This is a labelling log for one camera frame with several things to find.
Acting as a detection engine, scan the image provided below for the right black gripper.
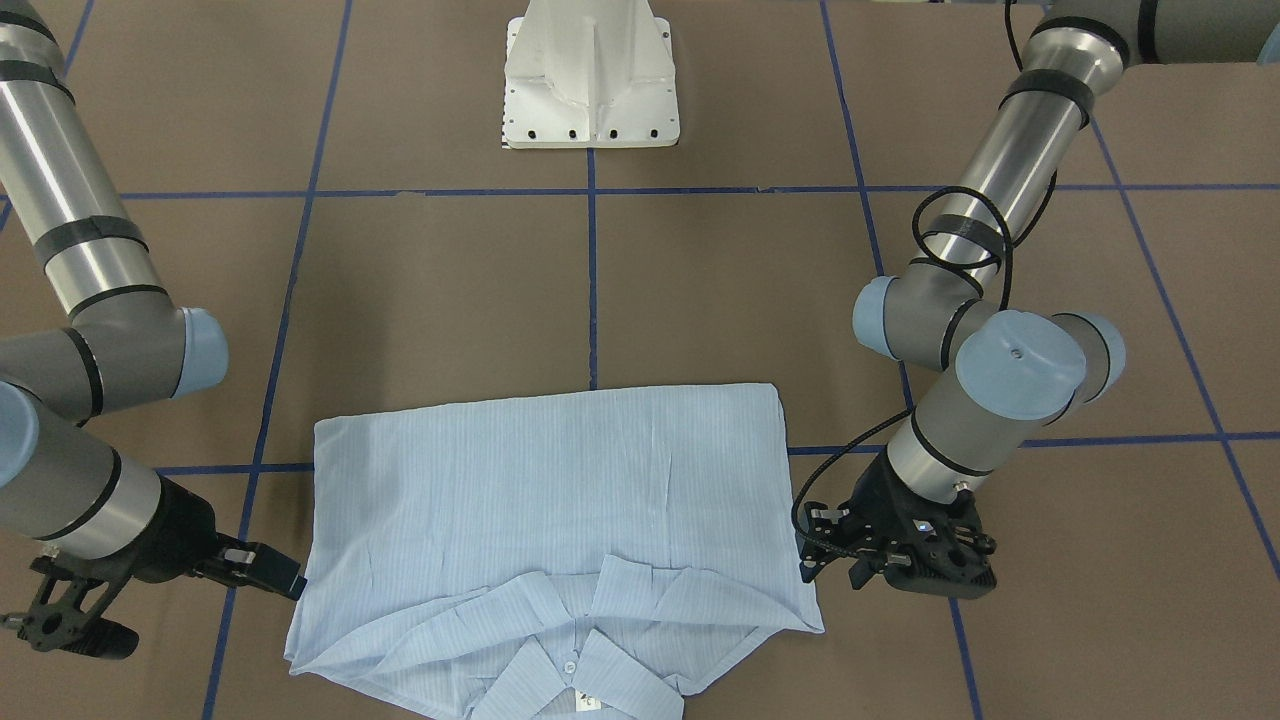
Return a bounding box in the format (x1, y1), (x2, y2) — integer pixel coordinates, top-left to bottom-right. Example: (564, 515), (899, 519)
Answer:
(131, 478), (306, 601)

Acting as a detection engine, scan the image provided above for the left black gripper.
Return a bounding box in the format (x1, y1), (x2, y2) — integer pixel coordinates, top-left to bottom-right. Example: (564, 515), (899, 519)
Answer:
(800, 452), (936, 583)

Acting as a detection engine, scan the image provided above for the light blue button shirt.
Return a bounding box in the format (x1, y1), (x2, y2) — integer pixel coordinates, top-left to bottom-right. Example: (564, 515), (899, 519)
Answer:
(284, 383), (824, 719)

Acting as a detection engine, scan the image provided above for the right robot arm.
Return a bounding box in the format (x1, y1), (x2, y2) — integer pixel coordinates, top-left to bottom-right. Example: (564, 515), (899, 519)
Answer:
(3, 1), (306, 600)

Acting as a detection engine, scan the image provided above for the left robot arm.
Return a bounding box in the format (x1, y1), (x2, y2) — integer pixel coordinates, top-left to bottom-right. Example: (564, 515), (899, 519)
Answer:
(790, 1), (1277, 600)

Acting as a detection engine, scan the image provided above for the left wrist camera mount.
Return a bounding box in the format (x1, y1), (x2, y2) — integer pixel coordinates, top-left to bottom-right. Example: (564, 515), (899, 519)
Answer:
(849, 487), (997, 600)

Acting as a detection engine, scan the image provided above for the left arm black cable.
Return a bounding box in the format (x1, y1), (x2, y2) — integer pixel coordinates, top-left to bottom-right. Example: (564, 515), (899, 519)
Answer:
(790, 190), (1016, 561)

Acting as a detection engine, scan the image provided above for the white camera mast pedestal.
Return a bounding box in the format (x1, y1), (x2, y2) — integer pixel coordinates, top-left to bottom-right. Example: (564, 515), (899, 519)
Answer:
(500, 1), (682, 150)

